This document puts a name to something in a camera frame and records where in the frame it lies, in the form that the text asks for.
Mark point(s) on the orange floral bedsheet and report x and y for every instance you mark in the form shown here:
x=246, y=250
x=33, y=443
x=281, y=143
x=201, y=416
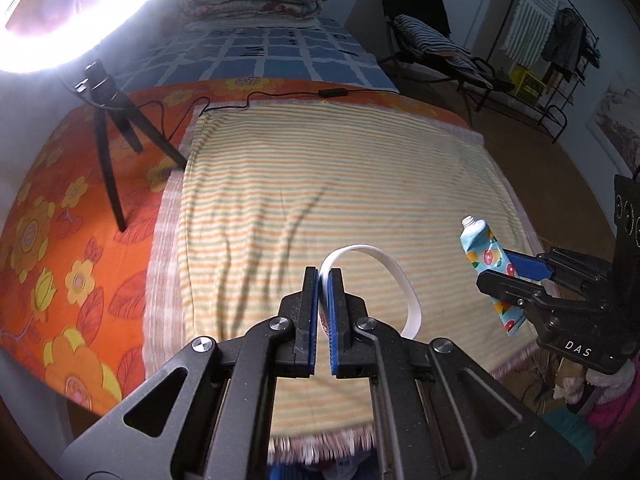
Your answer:
x=75, y=260

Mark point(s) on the teal cloth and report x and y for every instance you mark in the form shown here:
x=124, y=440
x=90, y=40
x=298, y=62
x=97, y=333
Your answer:
x=570, y=435

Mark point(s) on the striped cloth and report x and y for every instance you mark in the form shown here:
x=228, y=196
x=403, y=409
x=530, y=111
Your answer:
x=435, y=42

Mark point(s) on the white plush toy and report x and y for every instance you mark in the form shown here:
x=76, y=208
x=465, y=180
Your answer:
x=607, y=385

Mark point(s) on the wall poster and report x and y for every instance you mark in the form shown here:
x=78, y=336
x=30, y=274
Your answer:
x=617, y=120

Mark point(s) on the yellow striped blanket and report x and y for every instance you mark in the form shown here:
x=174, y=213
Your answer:
x=300, y=185

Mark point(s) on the green striped towel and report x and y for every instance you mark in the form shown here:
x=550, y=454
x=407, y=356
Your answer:
x=532, y=10

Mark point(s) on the dark hanging garment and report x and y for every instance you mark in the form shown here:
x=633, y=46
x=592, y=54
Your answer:
x=565, y=40

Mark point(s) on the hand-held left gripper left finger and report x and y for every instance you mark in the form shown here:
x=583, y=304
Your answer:
x=313, y=320

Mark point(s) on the black power adapter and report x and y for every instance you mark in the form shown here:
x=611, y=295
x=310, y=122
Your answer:
x=329, y=92

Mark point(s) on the fruit print tube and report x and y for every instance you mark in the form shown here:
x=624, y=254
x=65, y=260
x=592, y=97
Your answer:
x=482, y=250

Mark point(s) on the black tripod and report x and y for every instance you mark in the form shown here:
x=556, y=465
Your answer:
x=107, y=160

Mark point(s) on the pink cloth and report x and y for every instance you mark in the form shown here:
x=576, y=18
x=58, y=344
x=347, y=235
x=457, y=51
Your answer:
x=605, y=412

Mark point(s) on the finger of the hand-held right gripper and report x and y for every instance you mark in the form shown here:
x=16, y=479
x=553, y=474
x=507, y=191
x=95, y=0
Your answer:
x=510, y=287
x=525, y=266

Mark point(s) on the black drying rack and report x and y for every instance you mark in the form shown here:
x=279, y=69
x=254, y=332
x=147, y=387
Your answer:
x=550, y=115

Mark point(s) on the yellow plastic crate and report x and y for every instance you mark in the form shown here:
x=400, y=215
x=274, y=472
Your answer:
x=527, y=87

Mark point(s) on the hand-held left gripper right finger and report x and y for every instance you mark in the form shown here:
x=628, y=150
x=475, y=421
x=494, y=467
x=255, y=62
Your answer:
x=334, y=320

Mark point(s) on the blue checked bedsheet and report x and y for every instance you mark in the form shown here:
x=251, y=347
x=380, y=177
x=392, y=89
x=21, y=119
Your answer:
x=275, y=55

